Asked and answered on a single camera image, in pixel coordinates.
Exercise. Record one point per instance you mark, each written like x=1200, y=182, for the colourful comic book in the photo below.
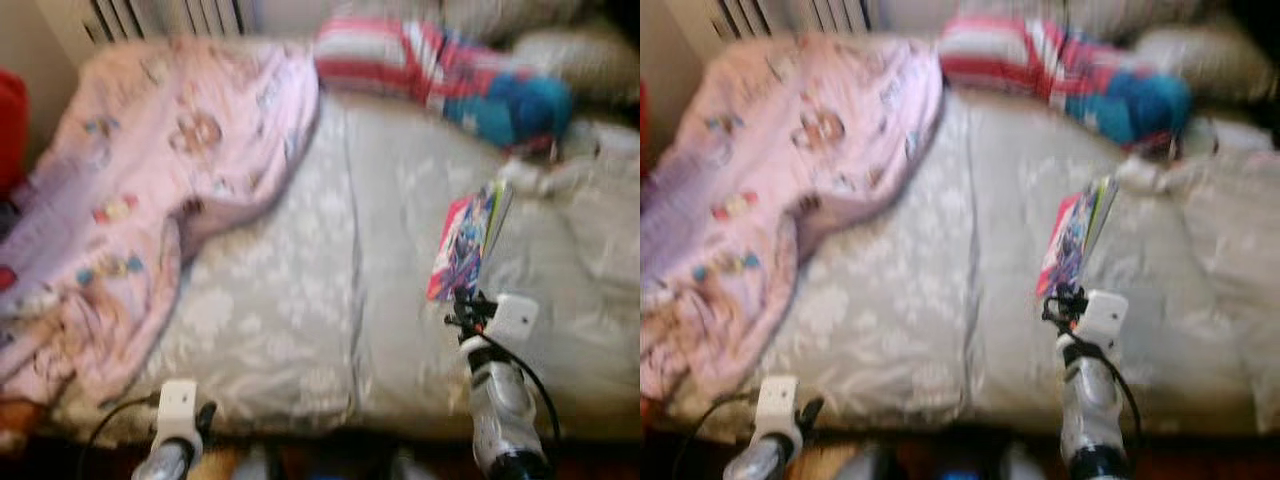
x=465, y=245
x=1075, y=240

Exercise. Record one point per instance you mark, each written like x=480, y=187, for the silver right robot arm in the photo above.
x=1090, y=400
x=500, y=400

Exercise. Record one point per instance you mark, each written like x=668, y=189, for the grey left robot leg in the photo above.
x=260, y=466
x=875, y=468

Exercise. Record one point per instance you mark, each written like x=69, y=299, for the grey robot leg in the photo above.
x=260, y=466
x=412, y=468
x=1022, y=468
x=875, y=468

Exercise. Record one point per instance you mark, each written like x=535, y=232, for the grey floral bed sheet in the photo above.
x=950, y=270
x=330, y=270

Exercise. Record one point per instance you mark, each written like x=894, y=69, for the white sock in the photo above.
x=1140, y=175
x=530, y=180

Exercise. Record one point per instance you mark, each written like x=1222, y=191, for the grey right robot leg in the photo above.
x=412, y=468
x=1022, y=468

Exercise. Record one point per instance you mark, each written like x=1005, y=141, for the grey floral duvet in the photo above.
x=600, y=220
x=1230, y=240

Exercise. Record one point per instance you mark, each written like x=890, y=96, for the red white blue bolster pillow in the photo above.
x=1070, y=70
x=450, y=75

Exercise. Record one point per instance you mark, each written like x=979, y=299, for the pink cartoon print blanket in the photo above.
x=800, y=140
x=180, y=150

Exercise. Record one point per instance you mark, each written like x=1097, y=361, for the grey floral pillow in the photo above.
x=1210, y=65
x=590, y=65

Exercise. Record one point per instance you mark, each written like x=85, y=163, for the red fabric armchair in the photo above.
x=10, y=130

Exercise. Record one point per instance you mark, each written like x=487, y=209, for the grey pleated curtain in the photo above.
x=160, y=15
x=780, y=12

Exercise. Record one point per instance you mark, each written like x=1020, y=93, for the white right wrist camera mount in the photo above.
x=1105, y=315
x=512, y=318

